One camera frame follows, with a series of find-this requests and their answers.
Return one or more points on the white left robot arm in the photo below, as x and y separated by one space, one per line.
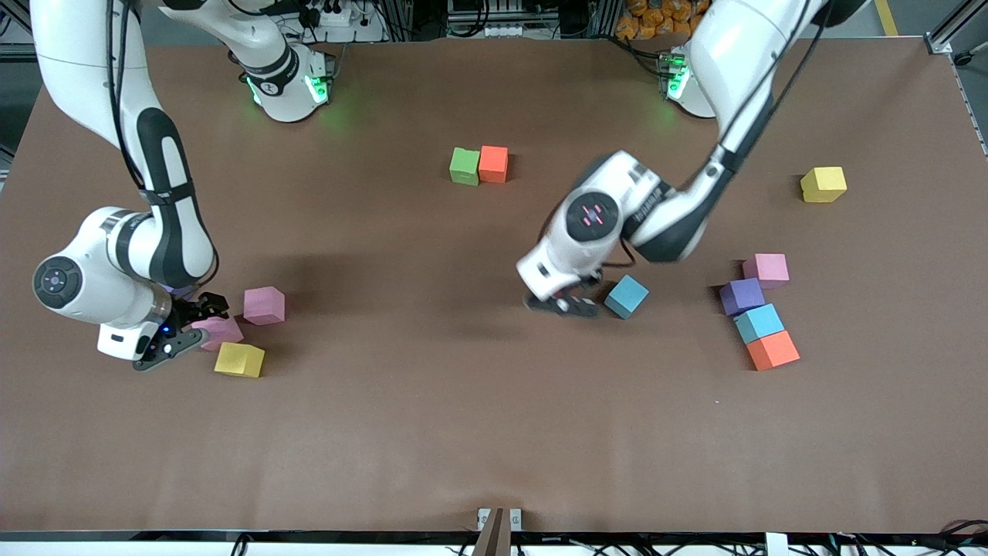
741 54

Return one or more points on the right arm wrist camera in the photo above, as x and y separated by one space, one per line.
166 351

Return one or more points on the light blue foam cube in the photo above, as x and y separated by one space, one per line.
627 297
759 323

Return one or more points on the orange snack bags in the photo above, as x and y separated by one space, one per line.
652 19

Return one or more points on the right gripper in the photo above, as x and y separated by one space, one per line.
187 312

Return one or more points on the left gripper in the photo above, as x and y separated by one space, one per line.
591 281

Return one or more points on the pink foam cube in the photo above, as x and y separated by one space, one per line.
224 333
766 270
264 305

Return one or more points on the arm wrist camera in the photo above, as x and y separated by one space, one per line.
562 306
166 351

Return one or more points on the purple foam cube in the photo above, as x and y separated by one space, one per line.
742 296

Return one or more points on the yellow foam cube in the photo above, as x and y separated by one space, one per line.
823 184
239 360

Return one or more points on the metal table edge bracket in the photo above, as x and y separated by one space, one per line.
499 529

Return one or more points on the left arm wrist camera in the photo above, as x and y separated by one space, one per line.
562 306

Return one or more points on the white power strip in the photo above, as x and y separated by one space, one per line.
351 31

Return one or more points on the orange foam cube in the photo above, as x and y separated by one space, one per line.
493 164
772 351

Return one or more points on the brown table cover sheet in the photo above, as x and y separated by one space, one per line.
463 425

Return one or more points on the white table edge block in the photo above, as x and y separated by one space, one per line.
776 544

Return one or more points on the green foam cube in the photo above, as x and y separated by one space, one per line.
465 166

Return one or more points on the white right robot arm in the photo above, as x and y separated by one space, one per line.
85 62

